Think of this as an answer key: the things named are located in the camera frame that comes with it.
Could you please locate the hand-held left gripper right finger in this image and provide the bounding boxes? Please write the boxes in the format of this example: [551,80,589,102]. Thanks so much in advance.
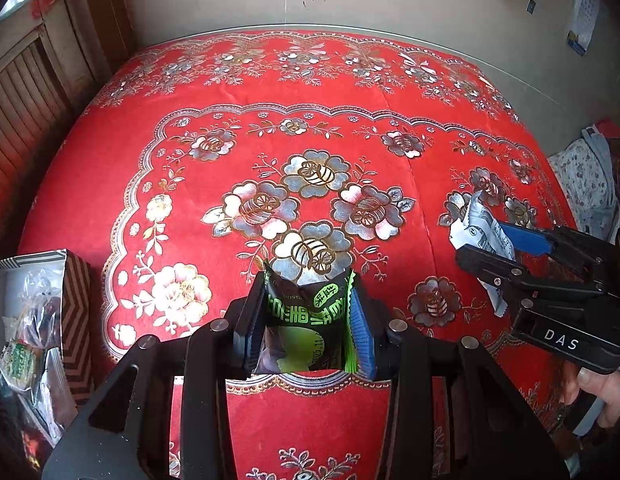
[349,284,571,480]

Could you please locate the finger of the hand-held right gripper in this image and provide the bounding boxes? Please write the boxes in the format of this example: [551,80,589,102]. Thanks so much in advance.
[500,221,618,286]
[455,245,608,321]

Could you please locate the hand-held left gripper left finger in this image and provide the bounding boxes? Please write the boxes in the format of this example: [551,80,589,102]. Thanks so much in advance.
[42,272,271,480]

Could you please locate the dark green snack packet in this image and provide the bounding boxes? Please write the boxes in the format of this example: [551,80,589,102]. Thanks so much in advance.
[252,260,358,376]

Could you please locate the striped cardboard box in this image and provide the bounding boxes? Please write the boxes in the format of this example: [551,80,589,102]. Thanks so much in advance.
[0,249,96,448]

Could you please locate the clear packet purple contents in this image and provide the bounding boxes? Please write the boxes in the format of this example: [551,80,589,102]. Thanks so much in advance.
[20,290,63,348]

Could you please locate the green and white snack packet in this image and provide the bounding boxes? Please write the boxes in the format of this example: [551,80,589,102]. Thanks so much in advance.
[0,342,43,391]

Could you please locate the person's right hand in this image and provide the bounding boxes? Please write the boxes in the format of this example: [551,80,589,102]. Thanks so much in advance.
[560,360,620,431]

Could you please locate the floral grey cloth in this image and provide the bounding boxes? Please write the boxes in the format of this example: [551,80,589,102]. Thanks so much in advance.
[547,127,620,243]

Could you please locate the red floral tablecloth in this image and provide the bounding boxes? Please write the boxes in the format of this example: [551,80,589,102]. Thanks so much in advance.
[17,30,586,480]

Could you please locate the wooden slatted door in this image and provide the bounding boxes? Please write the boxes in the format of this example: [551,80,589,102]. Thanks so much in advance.
[0,0,136,211]

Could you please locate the wall calendar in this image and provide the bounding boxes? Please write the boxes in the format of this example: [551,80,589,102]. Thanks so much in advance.
[565,0,602,57]

